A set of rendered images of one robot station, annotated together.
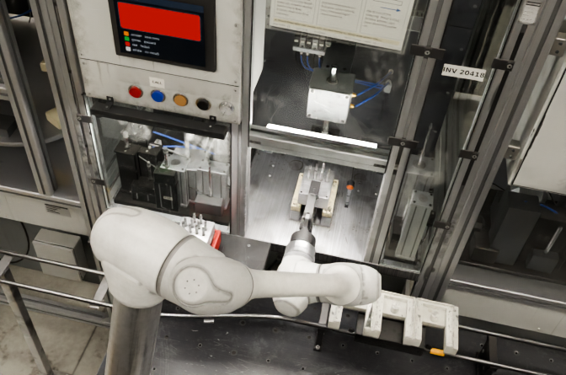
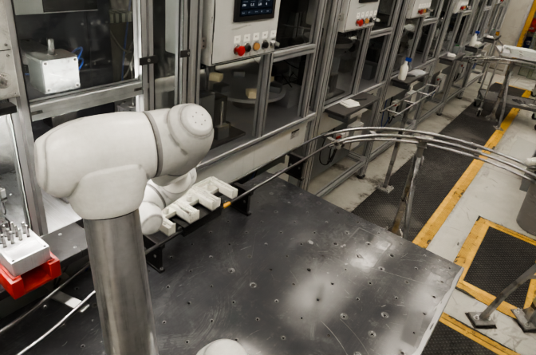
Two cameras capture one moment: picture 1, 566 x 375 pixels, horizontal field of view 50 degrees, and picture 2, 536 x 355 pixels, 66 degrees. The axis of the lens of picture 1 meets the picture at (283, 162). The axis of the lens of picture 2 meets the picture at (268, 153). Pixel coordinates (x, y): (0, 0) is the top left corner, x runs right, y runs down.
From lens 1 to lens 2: 0.95 m
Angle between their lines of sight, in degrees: 54
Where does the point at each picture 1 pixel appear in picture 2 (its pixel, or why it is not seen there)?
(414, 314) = (201, 192)
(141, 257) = (130, 136)
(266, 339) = not seen: hidden behind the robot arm
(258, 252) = (73, 232)
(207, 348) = (92, 341)
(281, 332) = not seen: hidden behind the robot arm
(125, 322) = (128, 238)
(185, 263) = (176, 108)
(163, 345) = not seen: outside the picture
